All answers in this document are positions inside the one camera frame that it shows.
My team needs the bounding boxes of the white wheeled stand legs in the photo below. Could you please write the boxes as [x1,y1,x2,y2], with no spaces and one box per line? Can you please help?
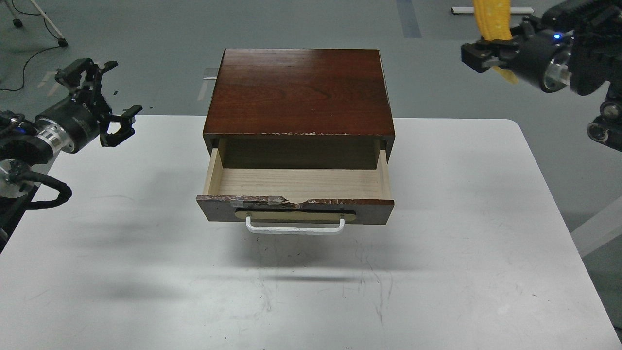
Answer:
[9,0,69,49]

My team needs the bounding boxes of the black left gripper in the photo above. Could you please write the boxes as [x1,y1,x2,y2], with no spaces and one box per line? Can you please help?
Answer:
[35,58,143,154]

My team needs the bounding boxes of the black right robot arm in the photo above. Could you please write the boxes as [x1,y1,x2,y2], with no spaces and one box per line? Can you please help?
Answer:
[461,0,622,151]

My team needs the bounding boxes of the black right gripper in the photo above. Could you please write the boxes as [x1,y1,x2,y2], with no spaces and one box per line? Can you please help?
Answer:
[461,16,573,93]

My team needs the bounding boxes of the wooden drawer with white handle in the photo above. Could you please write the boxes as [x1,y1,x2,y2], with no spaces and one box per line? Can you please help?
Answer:
[196,149,395,236]

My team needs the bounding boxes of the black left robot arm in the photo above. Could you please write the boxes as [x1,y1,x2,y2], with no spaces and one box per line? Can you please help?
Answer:
[0,58,142,248]

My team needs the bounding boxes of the dark wooden cabinet box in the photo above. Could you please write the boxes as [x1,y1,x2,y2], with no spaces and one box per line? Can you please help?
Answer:
[202,48,396,157]

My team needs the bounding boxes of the black floor cable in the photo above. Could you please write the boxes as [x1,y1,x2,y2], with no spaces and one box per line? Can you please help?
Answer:
[0,0,61,93]

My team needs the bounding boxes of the yellow corn cob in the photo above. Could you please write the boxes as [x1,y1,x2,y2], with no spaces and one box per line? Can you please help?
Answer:
[473,0,518,85]

